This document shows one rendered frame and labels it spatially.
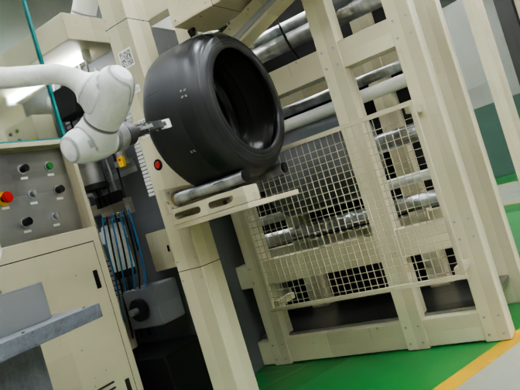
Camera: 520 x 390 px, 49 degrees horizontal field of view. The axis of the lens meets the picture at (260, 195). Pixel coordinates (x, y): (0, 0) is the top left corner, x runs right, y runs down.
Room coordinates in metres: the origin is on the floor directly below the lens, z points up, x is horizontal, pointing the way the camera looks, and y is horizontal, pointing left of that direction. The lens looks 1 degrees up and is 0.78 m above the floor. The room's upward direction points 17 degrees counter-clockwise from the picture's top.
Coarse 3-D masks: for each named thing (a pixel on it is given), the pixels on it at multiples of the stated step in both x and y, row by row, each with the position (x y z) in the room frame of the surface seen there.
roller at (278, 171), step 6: (282, 162) 2.23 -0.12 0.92; (276, 168) 2.23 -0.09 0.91; (282, 168) 2.22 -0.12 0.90; (288, 168) 2.25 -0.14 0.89; (264, 174) 2.27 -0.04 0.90; (270, 174) 2.26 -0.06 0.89; (276, 174) 2.25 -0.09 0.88; (252, 180) 2.31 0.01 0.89; (258, 180) 2.30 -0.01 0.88; (234, 186) 2.36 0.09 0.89; (240, 186) 2.35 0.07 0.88; (222, 192) 2.40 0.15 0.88
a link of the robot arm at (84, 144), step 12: (84, 120) 1.52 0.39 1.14; (72, 132) 1.51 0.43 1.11; (84, 132) 1.52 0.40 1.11; (96, 132) 1.52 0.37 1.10; (108, 132) 1.53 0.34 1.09; (60, 144) 1.53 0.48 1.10; (72, 144) 1.50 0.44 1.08; (84, 144) 1.51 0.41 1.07; (96, 144) 1.53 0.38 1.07; (108, 144) 1.56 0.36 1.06; (72, 156) 1.52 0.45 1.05; (84, 156) 1.52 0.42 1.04; (96, 156) 1.56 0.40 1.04
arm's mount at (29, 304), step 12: (24, 288) 1.55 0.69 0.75; (36, 288) 1.58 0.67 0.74; (0, 300) 1.47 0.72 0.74; (12, 300) 1.50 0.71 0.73; (24, 300) 1.53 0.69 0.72; (36, 300) 1.57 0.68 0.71; (0, 312) 1.46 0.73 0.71; (12, 312) 1.49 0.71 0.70; (24, 312) 1.53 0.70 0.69; (36, 312) 1.56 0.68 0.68; (48, 312) 1.60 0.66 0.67; (0, 324) 1.45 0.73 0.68; (12, 324) 1.48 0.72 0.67; (24, 324) 1.51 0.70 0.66; (0, 336) 1.44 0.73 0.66
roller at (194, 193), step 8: (224, 176) 2.04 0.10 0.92; (232, 176) 2.01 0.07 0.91; (240, 176) 1.99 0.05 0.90; (248, 176) 2.01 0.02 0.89; (200, 184) 2.11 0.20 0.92; (208, 184) 2.07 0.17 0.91; (216, 184) 2.05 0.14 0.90; (224, 184) 2.03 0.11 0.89; (232, 184) 2.02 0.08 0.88; (184, 192) 2.14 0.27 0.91; (192, 192) 2.12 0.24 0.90; (200, 192) 2.10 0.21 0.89; (208, 192) 2.08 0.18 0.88; (176, 200) 2.16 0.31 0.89; (184, 200) 2.15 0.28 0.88
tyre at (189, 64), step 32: (160, 64) 2.03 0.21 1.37; (192, 64) 1.93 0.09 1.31; (224, 64) 2.35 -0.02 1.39; (256, 64) 2.23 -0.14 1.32; (160, 96) 1.97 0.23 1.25; (192, 96) 1.90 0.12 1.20; (224, 96) 2.45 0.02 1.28; (256, 96) 2.40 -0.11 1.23; (192, 128) 1.92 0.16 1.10; (224, 128) 1.95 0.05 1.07; (256, 128) 2.42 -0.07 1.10; (192, 160) 2.00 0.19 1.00; (224, 160) 1.98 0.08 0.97; (256, 160) 2.07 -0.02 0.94
